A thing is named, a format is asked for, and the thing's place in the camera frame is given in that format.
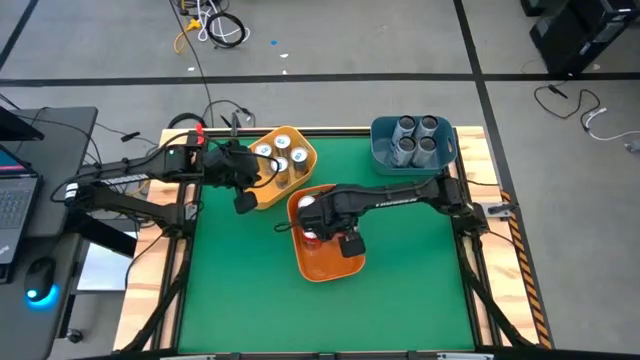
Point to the dark grey laptop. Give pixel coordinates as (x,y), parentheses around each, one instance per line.
(15,210)

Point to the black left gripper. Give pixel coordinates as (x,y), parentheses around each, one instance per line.
(230,165)

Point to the orange plastic bin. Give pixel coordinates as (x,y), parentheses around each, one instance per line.
(325,267)

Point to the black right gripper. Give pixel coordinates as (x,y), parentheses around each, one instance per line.
(327,217)

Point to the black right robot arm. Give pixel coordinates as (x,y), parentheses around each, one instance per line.
(400,199)

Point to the black desk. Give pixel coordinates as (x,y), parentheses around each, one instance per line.
(60,145)

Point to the red soda can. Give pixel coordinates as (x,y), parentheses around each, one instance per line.
(311,240)
(306,201)

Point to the yellow plastic bin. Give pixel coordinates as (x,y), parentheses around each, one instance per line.
(272,197)

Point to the black desk caster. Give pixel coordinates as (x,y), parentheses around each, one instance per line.
(75,336)

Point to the small black plug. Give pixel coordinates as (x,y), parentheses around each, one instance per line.
(131,136)

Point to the black computer mouse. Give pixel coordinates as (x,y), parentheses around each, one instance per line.
(40,275)

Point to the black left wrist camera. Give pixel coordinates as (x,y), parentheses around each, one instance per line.
(246,202)

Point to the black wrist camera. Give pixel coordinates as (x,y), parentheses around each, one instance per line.
(352,245)
(246,202)

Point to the black monitor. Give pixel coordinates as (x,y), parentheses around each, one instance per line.
(17,127)

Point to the black computer case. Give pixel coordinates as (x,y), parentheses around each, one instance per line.
(575,35)

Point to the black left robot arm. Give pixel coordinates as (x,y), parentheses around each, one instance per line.
(150,170)

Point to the yellow black hazard tape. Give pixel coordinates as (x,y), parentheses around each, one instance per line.
(529,280)

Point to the blue-grey plastic bin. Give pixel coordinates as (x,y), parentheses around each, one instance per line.
(382,160)

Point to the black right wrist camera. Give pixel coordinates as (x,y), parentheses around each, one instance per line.
(352,245)

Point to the blue silver Red Bull can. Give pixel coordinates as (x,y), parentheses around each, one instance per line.
(299,156)
(263,150)
(282,141)
(281,166)

